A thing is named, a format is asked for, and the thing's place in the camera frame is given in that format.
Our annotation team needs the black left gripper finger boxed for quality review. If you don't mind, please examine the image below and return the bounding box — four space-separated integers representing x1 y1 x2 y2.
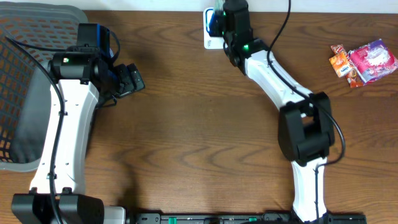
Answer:
116 86 145 97
127 63 145 90

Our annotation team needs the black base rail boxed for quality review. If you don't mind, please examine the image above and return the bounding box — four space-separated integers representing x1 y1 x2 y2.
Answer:
126 212 368 224

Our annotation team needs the purple red snack bag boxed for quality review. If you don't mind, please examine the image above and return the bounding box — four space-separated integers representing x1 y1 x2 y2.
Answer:
348 39 397 85

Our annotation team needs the teal snack packet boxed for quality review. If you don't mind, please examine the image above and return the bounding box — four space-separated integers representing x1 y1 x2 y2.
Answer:
213 0 225 12

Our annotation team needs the red orange candy bar wrapper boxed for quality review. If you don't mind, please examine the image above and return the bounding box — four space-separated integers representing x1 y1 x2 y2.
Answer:
330 44 364 88

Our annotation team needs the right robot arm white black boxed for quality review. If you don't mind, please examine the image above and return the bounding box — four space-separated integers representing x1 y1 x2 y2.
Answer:
209 1 335 223

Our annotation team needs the dark grey plastic basket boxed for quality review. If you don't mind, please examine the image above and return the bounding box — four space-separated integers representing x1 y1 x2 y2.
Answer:
1 1 88 172

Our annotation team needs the small orange snack packet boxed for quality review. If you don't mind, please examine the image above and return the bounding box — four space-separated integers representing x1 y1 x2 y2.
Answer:
329 52 353 78

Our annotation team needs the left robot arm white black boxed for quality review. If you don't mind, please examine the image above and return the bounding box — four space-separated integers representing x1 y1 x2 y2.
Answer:
11 23 145 223

